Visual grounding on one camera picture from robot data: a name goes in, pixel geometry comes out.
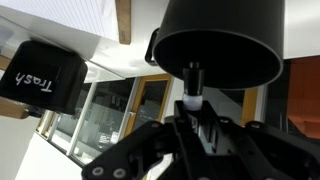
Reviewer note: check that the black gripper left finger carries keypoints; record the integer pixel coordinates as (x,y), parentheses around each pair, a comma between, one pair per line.
(143,150)

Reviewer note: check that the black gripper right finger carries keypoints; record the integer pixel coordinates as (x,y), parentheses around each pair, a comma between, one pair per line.
(253,150)

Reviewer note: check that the black and white marker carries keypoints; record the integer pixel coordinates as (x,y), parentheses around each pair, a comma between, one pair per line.
(192,86)

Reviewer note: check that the wooden framed glass door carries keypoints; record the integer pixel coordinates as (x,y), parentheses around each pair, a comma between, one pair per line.
(146,103)

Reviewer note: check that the black trash bin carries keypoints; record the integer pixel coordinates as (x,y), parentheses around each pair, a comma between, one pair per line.
(41,78)

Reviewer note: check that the white lined notepad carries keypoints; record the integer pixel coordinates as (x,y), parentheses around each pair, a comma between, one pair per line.
(76,16)

